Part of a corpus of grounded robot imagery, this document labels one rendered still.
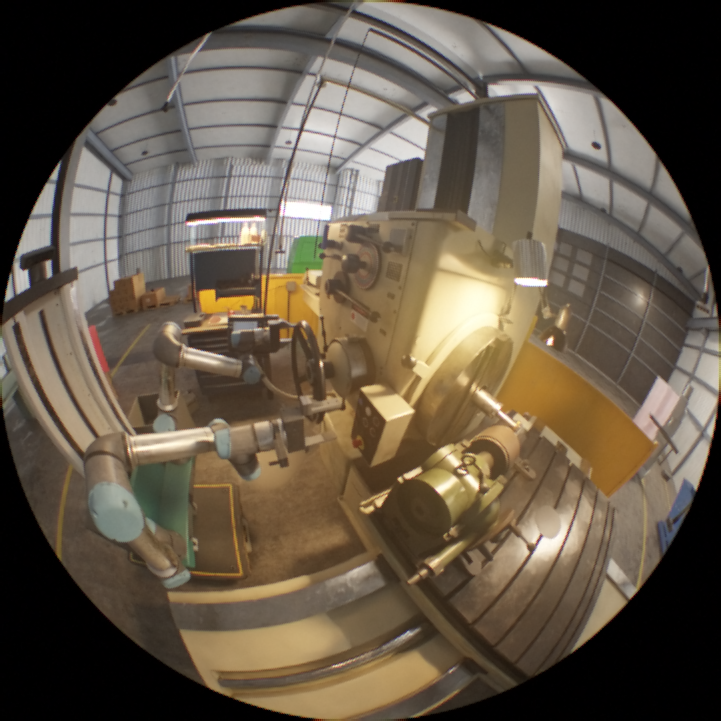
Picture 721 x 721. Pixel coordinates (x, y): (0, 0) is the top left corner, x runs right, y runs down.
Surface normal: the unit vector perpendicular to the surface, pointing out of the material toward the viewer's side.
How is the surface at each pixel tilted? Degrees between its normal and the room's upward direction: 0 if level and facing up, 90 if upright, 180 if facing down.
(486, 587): 0
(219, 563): 0
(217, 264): 90
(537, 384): 90
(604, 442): 90
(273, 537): 0
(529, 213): 90
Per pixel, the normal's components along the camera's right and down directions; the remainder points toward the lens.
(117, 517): 0.87, 0.25
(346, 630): 0.15, -0.85
